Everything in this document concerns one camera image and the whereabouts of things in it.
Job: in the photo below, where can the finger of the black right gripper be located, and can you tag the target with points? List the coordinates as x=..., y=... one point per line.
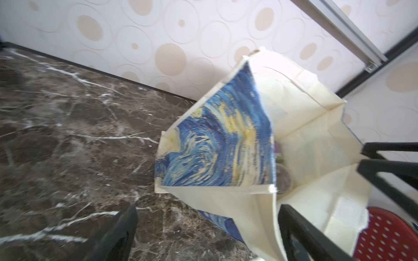
x=393, y=184
x=372, y=149

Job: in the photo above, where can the red and steel toaster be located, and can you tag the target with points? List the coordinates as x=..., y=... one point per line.
x=387, y=238

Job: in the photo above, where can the cream canvas starry night bag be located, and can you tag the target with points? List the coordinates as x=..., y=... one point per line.
x=268, y=134

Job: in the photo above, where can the silver aluminium crossbar back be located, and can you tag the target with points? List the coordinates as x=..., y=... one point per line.
x=333, y=20

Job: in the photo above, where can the black corner frame post right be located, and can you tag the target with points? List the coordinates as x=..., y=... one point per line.
x=402, y=46

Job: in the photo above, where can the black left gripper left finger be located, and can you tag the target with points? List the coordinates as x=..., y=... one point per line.
x=113, y=242

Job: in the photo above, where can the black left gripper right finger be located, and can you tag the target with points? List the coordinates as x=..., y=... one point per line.
x=302, y=241

